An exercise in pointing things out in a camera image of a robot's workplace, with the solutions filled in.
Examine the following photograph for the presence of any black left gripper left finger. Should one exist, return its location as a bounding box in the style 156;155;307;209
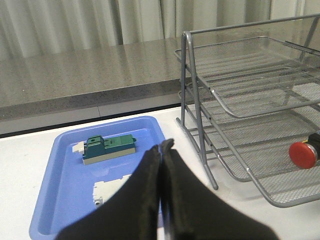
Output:
56;145;161;240

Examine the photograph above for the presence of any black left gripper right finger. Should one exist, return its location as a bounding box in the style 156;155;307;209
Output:
160;139;278;240

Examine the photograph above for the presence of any red emergency stop button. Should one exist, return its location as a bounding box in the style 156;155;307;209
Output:
288;131;320;169

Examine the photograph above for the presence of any silver mesh three-tier rack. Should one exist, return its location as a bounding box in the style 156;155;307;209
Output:
175;13;320;208

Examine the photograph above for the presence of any white circuit breaker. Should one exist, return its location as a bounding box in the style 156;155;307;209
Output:
92;174;131;209

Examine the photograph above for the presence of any blue plastic tray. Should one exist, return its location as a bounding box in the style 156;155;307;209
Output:
29;116;165;240

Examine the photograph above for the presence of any green electrical module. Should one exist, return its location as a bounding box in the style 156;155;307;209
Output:
82;134;137;166

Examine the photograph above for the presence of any grey stone counter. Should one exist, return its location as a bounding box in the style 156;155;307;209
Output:
0;24;320;136

